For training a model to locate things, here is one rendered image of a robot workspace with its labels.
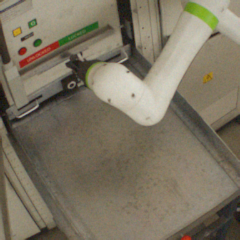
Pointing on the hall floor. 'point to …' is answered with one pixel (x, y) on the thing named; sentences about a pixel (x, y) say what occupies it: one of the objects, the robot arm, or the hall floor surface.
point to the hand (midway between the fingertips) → (72, 64)
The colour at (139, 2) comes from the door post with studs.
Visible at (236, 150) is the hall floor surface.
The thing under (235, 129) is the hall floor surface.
